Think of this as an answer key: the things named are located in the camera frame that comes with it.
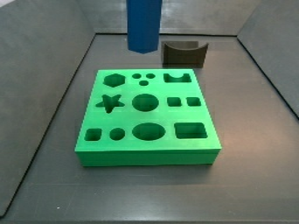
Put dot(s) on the blue hexagonal prism peg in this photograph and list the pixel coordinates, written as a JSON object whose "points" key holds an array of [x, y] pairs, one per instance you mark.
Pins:
{"points": [[143, 24]]}

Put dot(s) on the green shape sorter block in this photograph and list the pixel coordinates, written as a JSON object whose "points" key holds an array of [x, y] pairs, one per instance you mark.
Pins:
{"points": [[147, 119]]}

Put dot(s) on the dark grey U-shaped block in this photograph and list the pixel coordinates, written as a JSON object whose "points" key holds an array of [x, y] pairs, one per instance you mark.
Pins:
{"points": [[182, 54]]}

